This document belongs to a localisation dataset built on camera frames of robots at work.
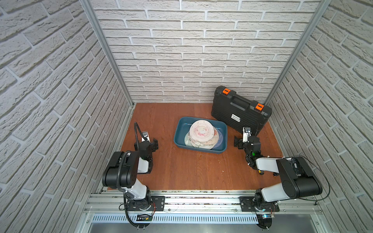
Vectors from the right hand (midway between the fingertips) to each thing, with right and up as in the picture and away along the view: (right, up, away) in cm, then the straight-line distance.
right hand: (244, 135), depth 94 cm
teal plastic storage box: (-15, -3, +4) cm, 16 cm away
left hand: (-64, 0, -1) cm, 64 cm away
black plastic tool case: (-9, +17, -4) cm, 20 cm away
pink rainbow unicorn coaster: (-28, +9, +9) cm, 31 cm away
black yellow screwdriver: (+6, -20, -11) cm, 24 cm away
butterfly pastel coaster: (-36, -5, +1) cm, 36 cm away
